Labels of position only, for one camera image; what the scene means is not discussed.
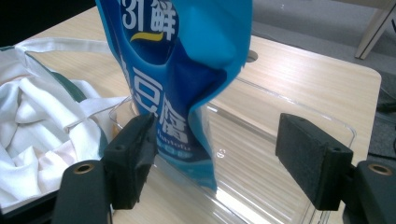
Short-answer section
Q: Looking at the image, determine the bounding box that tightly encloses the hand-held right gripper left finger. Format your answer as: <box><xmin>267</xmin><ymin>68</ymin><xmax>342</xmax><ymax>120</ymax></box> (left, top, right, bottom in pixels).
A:
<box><xmin>102</xmin><ymin>113</ymin><xmax>160</xmax><ymax>211</ymax></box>

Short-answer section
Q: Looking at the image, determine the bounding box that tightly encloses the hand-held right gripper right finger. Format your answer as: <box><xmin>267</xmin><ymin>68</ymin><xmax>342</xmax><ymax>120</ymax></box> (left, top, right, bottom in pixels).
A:
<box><xmin>275</xmin><ymin>112</ymin><xmax>355</xmax><ymax>212</ymax></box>

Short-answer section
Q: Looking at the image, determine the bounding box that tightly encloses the clear plastic tray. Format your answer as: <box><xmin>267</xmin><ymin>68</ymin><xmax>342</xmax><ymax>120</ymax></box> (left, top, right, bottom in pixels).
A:
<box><xmin>107</xmin><ymin>77</ymin><xmax>358</xmax><ymax>224</ymax></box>

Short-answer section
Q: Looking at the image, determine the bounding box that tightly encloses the blue food packet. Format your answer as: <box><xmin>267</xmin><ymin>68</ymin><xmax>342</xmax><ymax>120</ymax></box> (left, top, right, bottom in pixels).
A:
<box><xmin>94</xmin><ymin>0</ymin><xmax>254</xmax><ymax>192</ymax></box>

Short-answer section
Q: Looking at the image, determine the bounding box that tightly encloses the white patterned t-shirt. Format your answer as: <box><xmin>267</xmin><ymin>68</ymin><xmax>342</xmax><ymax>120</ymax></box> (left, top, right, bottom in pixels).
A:
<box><xmin>0</xmin><ymin>36</ymin><xmax>133</xmax><ymax>217</ymax></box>

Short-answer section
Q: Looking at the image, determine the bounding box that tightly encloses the light wooden shelf unit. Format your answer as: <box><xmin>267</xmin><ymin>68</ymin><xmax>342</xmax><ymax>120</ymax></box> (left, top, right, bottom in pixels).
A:
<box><xmin>330</xmin><ymin>0</ymin><xmax>396</xmax><ymax>61</ymax></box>

